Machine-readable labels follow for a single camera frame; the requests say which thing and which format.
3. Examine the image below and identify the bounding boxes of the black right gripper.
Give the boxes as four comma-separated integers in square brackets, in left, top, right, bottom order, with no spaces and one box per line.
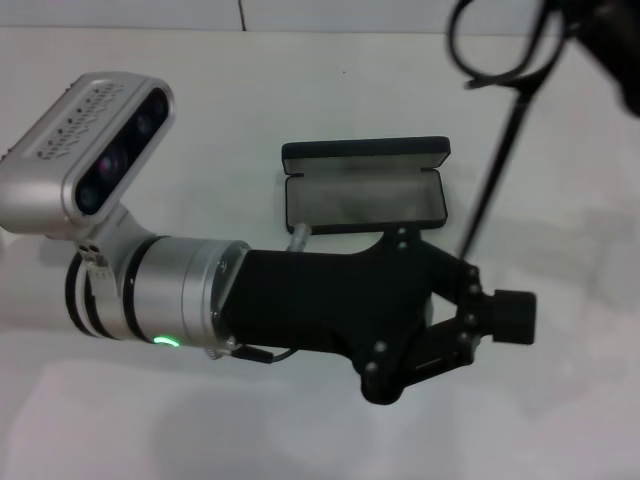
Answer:
[563,0,640,120]

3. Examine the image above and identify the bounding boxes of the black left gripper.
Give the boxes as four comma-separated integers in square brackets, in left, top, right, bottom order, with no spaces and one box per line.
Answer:
[214,224,494,407]

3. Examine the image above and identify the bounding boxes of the black glasses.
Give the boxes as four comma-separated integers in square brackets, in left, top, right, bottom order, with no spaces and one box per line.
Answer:
[444,0,577,262]

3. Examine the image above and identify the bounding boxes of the black glasses case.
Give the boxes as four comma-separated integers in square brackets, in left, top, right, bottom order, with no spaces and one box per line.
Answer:
[280,135,452,236]

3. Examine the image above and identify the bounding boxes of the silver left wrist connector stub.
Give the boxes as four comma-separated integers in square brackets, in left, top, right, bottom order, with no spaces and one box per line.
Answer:
[285,222,313,252]

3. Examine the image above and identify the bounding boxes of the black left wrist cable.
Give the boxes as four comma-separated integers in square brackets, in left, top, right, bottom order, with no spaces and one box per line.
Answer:
[204,344,297,366]

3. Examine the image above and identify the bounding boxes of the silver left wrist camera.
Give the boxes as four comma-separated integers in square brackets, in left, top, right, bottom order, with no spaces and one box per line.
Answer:
[0,71,177,271]

